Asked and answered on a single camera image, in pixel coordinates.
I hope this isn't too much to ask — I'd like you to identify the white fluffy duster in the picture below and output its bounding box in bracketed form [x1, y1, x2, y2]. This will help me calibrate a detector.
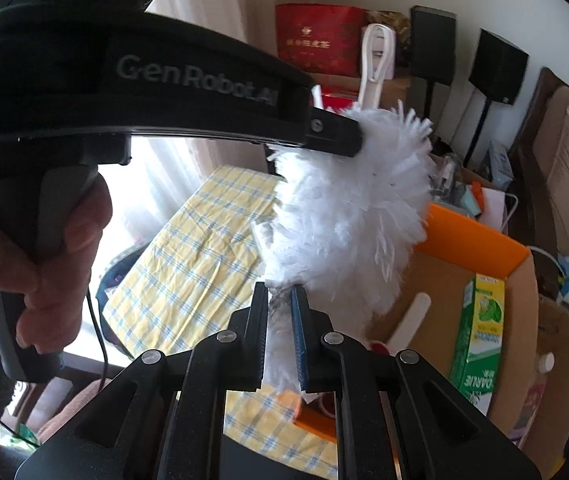
[252, 25, 434, 393]

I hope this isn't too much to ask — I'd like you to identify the person's left hand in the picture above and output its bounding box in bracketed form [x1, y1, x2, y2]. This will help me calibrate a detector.
[0, 176, 113, 354]

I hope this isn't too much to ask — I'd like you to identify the tall brown cardboard box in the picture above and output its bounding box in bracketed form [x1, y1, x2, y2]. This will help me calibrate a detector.
[310, 73, 410, 110]

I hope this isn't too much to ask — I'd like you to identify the yellow plaid tablecloth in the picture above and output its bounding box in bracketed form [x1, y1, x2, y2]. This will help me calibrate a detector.
[104, 166, 337, 479]

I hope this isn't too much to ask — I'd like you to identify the dark red gift box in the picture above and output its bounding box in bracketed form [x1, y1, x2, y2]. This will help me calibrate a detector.
[276, 3, 367, 77]

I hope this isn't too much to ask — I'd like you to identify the orange-flap cardboard box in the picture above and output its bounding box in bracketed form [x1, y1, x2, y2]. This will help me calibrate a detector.
[365, 205, 538, 434]

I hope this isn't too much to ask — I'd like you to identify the white box of clutter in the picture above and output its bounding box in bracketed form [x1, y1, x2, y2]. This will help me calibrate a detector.
[429, 155, 510, 233]

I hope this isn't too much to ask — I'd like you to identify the left black speaker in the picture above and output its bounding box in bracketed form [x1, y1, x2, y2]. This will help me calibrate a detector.
[410, 6, 457, 118]

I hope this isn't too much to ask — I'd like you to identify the black speaker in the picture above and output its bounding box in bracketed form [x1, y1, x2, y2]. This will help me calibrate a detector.
[463, 29, 529, 167]
[410, 6, 457, 118]

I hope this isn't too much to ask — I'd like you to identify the green yellow product box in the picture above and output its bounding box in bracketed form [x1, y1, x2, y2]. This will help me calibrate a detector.
[449, 273, 505, 415]

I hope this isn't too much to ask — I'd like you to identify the white sheer curtain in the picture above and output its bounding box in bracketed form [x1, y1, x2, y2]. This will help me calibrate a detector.
[98, 0, 276, 261]

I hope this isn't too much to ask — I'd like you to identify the right black speaker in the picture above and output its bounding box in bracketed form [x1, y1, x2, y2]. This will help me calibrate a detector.
[463, 29, 529, 167]

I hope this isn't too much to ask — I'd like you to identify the black cable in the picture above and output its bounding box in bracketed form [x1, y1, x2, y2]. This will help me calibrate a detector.
[85, 291, 111, 391]

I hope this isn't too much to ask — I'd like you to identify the white charging cable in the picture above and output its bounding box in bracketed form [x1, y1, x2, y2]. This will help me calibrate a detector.
[501, 193, 521, 233]

